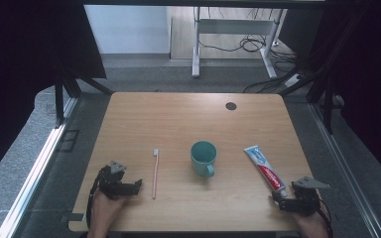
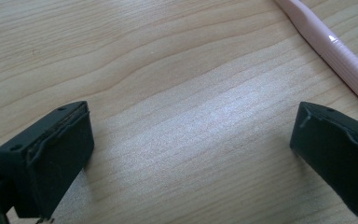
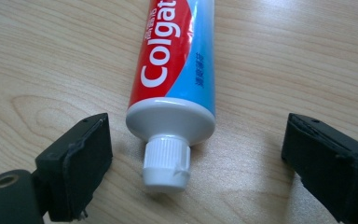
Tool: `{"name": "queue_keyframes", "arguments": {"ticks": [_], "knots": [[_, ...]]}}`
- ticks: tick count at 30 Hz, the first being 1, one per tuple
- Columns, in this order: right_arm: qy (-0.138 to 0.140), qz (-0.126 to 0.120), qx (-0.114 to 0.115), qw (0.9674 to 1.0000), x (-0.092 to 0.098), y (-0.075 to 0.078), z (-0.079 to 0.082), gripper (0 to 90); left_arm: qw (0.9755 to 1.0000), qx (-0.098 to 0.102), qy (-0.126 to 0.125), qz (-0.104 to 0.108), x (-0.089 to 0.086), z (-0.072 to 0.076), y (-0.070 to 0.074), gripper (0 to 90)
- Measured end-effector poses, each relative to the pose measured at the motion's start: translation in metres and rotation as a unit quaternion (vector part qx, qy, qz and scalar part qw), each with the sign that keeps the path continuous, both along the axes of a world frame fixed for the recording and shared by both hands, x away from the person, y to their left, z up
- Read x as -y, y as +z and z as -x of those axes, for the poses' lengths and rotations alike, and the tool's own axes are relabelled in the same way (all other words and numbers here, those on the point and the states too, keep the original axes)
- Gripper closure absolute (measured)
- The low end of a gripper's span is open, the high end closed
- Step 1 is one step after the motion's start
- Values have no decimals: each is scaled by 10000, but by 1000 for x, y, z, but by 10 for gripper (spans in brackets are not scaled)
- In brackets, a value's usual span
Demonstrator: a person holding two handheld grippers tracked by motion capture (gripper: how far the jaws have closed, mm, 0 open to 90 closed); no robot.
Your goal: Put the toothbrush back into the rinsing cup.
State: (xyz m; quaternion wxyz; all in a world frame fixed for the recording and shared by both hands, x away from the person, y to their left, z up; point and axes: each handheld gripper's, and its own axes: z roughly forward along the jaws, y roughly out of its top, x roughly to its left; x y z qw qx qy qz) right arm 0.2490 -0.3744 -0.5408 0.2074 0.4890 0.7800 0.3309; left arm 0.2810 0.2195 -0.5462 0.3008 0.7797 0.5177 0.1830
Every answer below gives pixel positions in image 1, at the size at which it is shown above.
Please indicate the dark round table grommet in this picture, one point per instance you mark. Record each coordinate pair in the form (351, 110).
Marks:
(231, 106)

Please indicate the person's left hand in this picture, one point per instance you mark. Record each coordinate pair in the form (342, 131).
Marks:
(102, 211)

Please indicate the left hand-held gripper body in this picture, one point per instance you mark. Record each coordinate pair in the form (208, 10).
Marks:
(110, 185)

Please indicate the black curtain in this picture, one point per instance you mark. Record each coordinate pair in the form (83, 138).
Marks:
(20, 49)
(370, 66)

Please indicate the white power strip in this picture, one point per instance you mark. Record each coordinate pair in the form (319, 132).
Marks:
(293, 80)

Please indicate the aluminium rail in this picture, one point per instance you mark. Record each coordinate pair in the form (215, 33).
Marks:
(33, 175)
(344, 165)

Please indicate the dark floor hatch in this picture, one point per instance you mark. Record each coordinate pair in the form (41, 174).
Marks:
(68, 140)

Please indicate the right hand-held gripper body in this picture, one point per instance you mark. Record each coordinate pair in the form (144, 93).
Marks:
(307, 198)

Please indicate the person's right hand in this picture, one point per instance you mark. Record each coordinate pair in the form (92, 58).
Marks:
(312, 226)

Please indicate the teal cup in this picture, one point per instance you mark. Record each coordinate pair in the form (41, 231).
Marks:
(202, 165)

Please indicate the white red toothpaste tube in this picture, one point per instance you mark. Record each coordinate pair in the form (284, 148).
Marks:
(264, 167)

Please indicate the white desk frame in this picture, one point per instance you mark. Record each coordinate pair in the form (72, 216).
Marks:
(234, 26)

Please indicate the pink toothbrush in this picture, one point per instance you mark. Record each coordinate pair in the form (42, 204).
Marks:
(154, 175)

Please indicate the black metal frame post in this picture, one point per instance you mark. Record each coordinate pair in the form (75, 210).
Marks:
(328, 105)
(59, 102)

